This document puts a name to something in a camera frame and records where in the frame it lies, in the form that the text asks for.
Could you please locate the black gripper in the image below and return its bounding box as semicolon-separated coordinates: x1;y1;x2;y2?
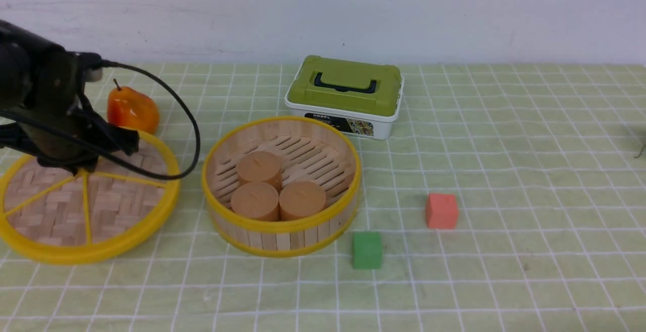
1;49;139;169

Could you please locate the yellow woven steamer lid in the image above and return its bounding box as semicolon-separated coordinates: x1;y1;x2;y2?
1;155;181;265

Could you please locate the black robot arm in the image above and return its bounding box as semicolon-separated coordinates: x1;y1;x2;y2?
1;20;139;174

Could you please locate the yellow bamboo steamer basket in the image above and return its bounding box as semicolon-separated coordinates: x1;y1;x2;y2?
201;116;362;258

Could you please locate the orange red pear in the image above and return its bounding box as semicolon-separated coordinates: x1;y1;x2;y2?
106;79;160;135

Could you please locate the tan cylinder bun rear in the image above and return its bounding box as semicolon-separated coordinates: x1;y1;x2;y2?
236;150;283;192

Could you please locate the tan cylinder bun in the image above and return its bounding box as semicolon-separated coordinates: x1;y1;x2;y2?
279;181;327;221
231;181;281;222
236;150;283;192

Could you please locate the tan cylinder bun front left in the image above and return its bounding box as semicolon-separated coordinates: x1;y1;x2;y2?
231;181;281;222

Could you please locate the tan cylinder bun front right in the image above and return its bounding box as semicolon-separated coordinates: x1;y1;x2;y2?
279;181;327;221

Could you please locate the green white storage box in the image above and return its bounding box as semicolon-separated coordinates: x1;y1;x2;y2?
284;54;405;140

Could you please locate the green foam cube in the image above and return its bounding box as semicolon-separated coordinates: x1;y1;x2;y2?
352;231;383;270

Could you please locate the red foam cube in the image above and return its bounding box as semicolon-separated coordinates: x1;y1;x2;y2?
425;193;459;230

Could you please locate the green checkered tablecloth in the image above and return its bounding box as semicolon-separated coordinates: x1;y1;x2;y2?
2;64;645;331

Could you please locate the black cable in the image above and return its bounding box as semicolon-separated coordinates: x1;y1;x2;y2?
0;60;201;181

